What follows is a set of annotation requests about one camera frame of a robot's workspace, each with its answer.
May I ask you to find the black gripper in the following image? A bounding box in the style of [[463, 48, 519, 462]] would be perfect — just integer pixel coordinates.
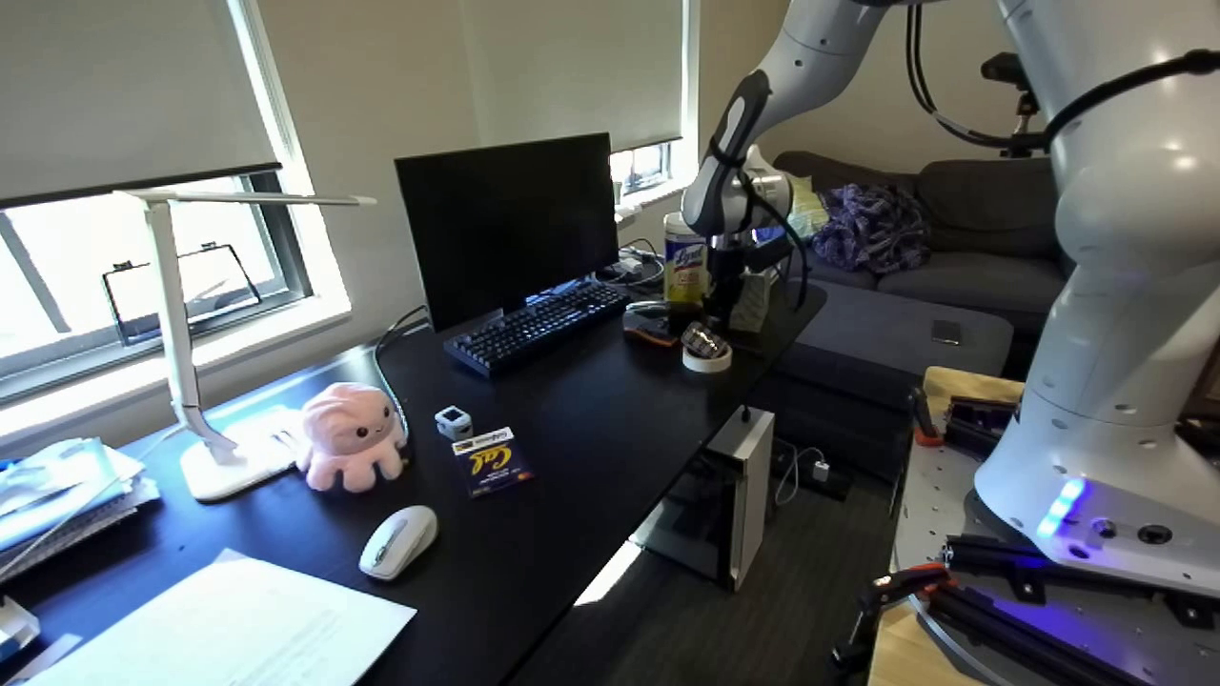
[[704, 230, 793, 330]]

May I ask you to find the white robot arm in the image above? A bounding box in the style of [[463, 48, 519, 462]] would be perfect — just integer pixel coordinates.
[[973, 0, 1220, 593]]

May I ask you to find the masking tape roll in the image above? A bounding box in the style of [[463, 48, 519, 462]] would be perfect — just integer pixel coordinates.
[[682, 322, 730, 373]]

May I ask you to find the small white tape dispenser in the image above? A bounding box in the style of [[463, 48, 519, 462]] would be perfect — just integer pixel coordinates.
[[433, 405, 474, 438]]

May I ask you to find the purple blanket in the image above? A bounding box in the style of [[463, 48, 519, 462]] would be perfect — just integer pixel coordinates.
[[810, 181, 927, 278]]

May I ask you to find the grey sofa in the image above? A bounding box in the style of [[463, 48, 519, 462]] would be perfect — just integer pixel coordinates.
[[753, 152, 1070, 481]]

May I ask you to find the black keyboard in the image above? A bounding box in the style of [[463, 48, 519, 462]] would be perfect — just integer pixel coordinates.
[[442, 281, 629, 377]]

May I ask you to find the black computer monitor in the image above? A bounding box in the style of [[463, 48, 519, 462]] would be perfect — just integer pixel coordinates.
[[395, 133, 617, 329]]

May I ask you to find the white computer tower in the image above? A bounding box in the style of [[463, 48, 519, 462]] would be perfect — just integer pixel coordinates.
[[632, 405, 773, 592]]

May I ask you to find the yellow blue card package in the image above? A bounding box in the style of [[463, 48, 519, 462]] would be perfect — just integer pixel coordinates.
[[451, 427, 532, 500]]

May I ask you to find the pink octopus plush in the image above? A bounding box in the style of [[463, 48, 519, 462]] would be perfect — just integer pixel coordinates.
[[298, 382, 407, 494]]

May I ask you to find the white computer mouse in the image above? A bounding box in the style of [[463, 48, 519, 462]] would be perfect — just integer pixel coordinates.
[[357, 504, 439, 582]]

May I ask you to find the white desk lamp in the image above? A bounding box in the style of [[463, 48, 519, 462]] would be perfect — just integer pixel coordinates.
[[109, 188, 381, 505]]

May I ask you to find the white paper sheet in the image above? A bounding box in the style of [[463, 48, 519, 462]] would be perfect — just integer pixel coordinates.
[[29, 551, 415, 686]]

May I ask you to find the stack of papers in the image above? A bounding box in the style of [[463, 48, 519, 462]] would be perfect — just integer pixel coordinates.
[[0, 438, 161, 578]]

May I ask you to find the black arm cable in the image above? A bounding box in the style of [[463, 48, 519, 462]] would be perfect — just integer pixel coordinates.
[[903, 0, 1220, 161]]

